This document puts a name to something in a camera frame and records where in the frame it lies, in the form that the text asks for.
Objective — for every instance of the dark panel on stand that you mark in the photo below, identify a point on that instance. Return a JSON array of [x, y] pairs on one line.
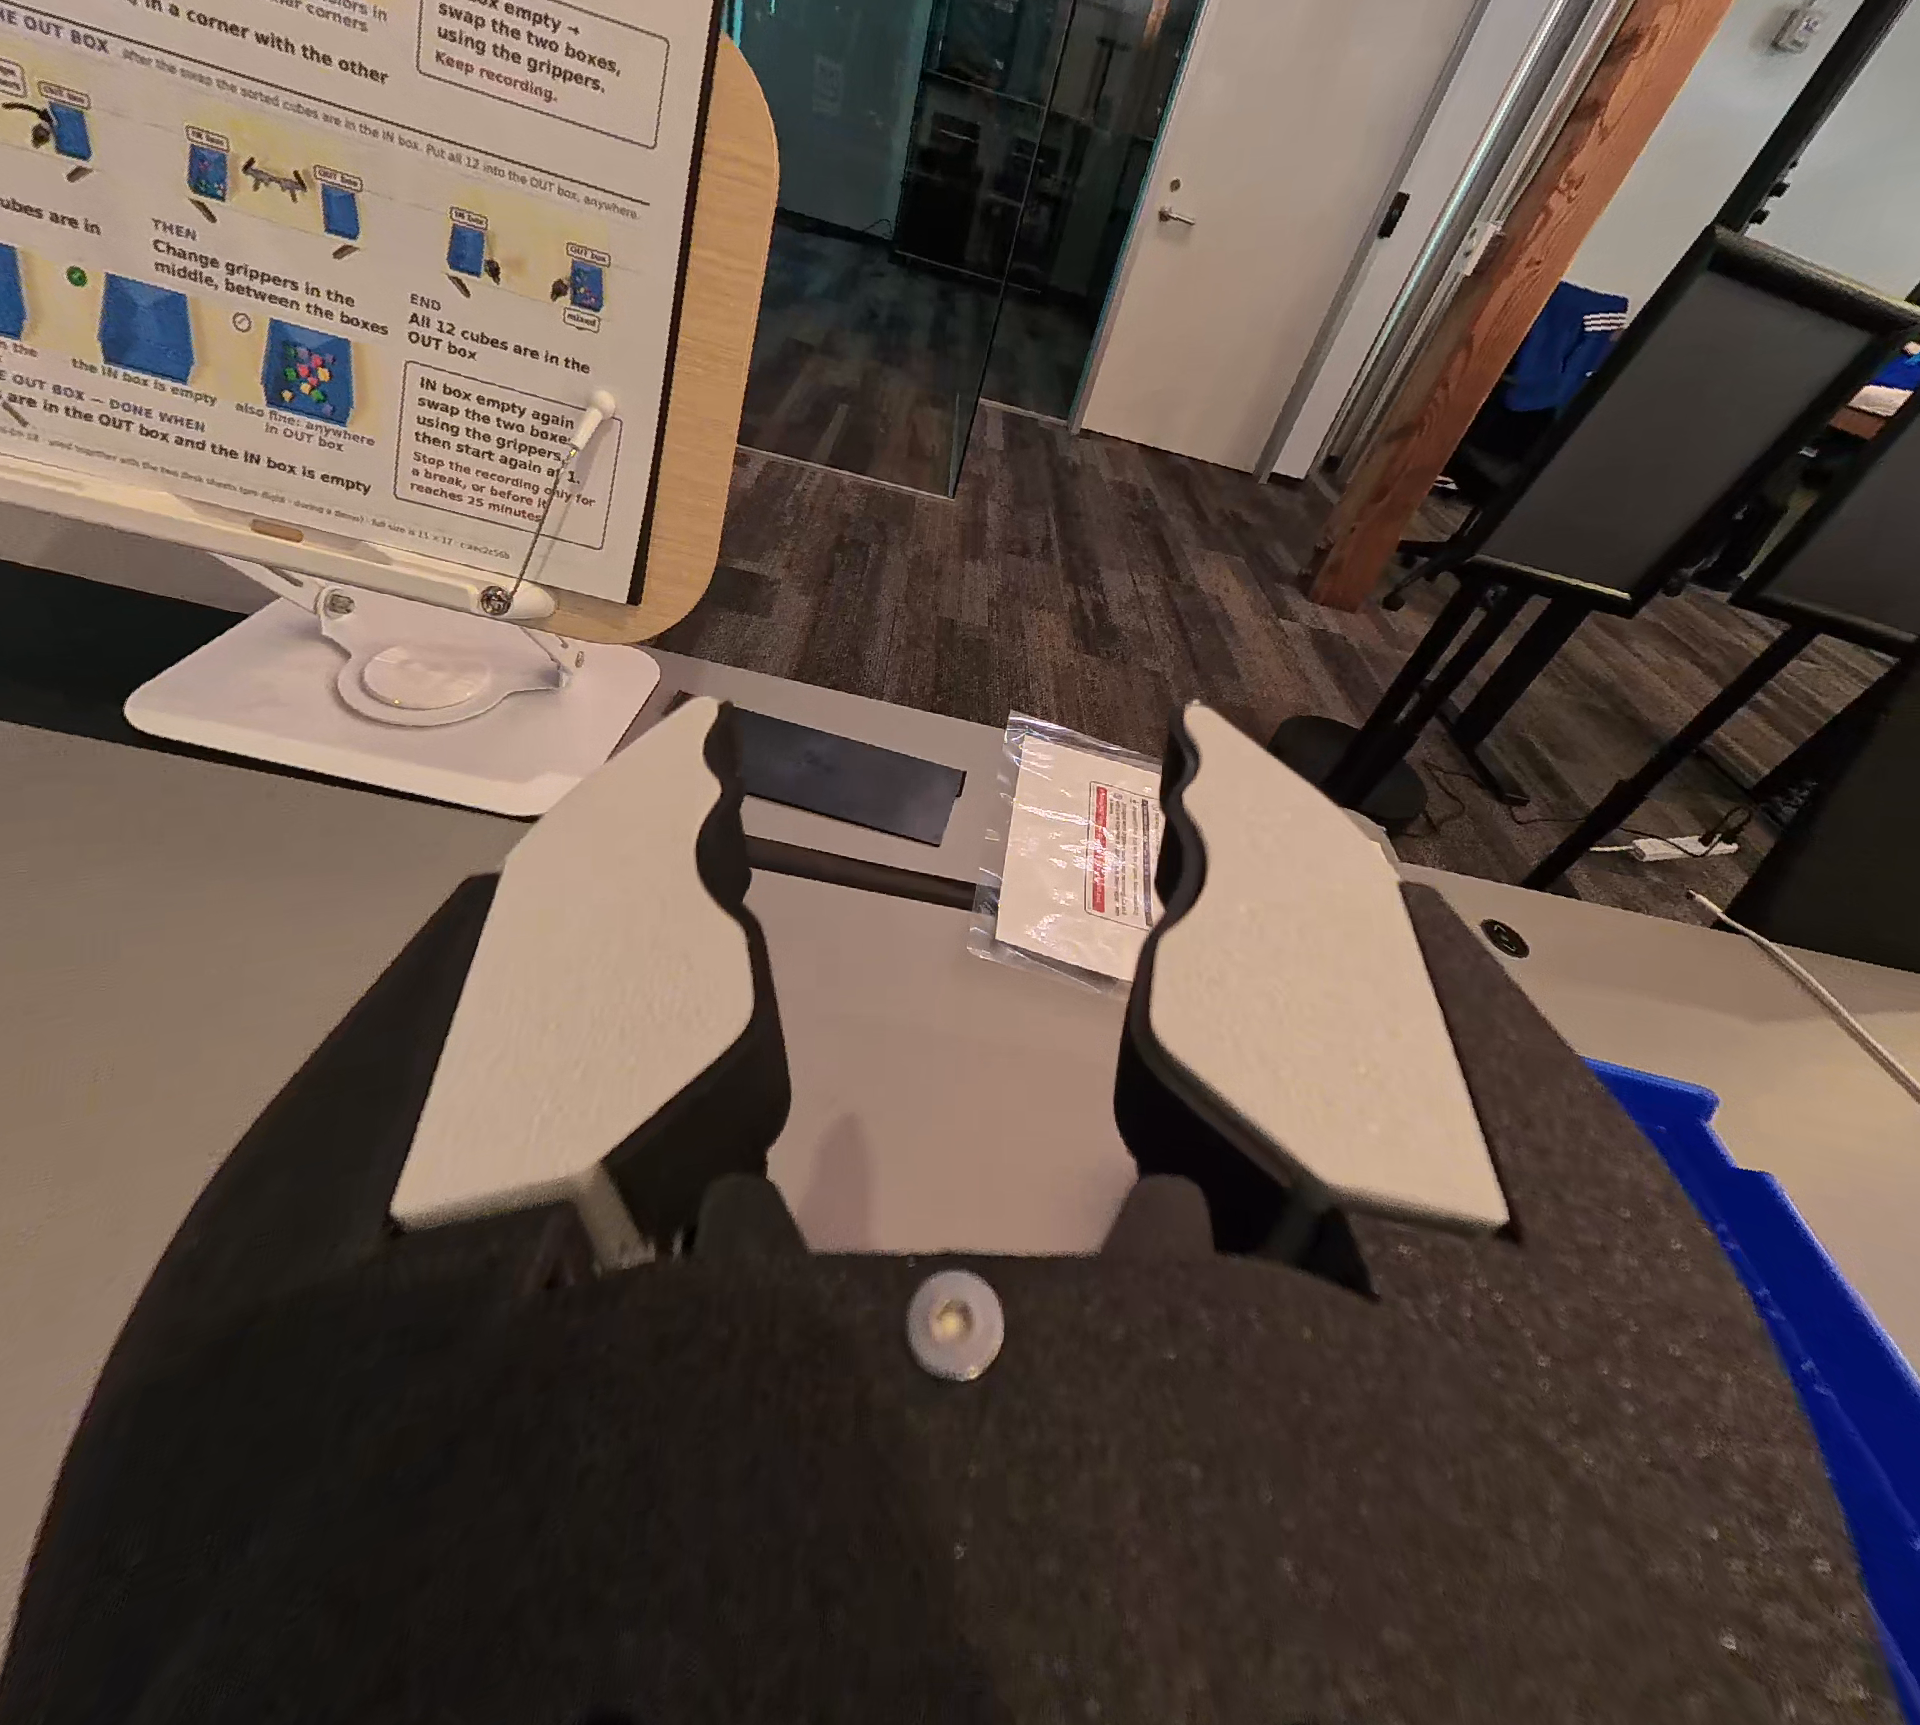
[[1852, 554]]

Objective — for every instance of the blue plastic bin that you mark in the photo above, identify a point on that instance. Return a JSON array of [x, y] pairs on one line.
[[1801, 1306]]

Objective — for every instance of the white power strip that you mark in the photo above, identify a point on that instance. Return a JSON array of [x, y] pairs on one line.
[[1643, 846]]

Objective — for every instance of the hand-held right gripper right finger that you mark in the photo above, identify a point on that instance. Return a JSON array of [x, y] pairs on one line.
[[1304, 1022]]

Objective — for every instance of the laminated paper sheet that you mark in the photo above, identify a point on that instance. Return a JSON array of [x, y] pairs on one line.
[[1064, 884]]

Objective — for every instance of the metal storage shelf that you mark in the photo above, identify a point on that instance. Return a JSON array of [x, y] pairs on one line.
[[991, 105]]

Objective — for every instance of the grey wall outlet box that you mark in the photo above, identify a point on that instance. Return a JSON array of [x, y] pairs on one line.
[[1801, 27]]

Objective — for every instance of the black round base table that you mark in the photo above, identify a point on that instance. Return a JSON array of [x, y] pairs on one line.
[[1350, 773]]

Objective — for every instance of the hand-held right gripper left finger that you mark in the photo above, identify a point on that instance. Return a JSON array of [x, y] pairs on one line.
[[601, 1006]]

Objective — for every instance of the dark computer monitor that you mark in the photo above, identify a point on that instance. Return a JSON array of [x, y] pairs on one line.
[[1680, 434]]

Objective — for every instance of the black office chair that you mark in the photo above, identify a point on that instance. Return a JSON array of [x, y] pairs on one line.
[[1478, 481]]

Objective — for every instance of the blue jacket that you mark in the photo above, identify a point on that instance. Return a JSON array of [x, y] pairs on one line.
[[1568, 344]]

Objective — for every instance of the wooden post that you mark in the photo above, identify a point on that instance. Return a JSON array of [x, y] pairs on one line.
[[1574, 210]]

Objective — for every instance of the black desk grommet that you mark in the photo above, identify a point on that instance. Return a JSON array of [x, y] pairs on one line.
[[1507, 938]]

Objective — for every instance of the illustrated instruction sheet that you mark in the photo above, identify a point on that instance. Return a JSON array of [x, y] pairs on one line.
[[375, 181]]

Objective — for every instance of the white door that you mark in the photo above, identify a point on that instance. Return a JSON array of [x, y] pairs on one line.
[[1291, 181]]

